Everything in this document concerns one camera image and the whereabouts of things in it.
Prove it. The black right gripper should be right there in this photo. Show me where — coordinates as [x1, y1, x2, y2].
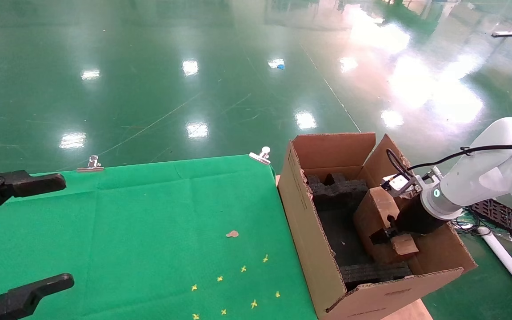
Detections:
[369, 196, 439, 246]

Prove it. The black plastic grid tray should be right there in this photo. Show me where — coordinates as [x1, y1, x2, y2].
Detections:
[468, 199, 512, 242]

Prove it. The green table cloth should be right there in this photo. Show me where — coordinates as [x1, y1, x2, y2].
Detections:
[0, 154, 319, 320]

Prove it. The white table leg frame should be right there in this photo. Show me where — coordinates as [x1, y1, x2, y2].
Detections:
[480, 228, 512, 309]

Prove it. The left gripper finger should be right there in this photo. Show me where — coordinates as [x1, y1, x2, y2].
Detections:
[0, 273, 75, 320]
[0, 168, 67, 228]

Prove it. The large open cardboard carton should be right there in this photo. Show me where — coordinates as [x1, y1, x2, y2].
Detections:
[277, 132, 478, 320]

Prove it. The silver binder clip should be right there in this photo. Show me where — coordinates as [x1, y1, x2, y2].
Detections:
[76, 155, 104, 172]
[249, 146, 271, 165]

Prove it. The small taped cardboard box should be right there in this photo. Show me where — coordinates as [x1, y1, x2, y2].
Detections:
[353, 187, 420, 266]

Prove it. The coiled black cable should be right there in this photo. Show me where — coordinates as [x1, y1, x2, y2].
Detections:
[452, 211, 492, 236]

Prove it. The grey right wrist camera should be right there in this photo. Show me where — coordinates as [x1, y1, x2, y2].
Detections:
[380, 174, 434, 198]

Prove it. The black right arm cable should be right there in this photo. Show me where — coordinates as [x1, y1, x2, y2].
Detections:
[386, 144, 512, 180]

